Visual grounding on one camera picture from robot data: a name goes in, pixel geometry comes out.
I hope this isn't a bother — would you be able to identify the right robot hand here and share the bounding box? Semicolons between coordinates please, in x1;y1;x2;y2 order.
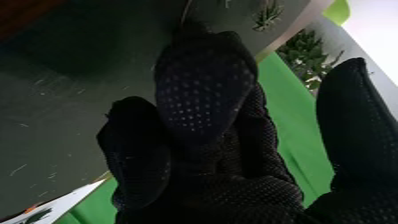
96;20;398;224

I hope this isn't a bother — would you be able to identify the green leafy plant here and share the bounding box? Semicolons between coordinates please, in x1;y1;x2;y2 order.
276;29;347;92

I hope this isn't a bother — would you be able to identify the dark mat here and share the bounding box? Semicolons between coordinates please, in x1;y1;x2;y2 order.
0;0;317;214

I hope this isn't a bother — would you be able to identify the white sheet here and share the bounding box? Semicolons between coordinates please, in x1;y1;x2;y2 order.
0;0;338;224

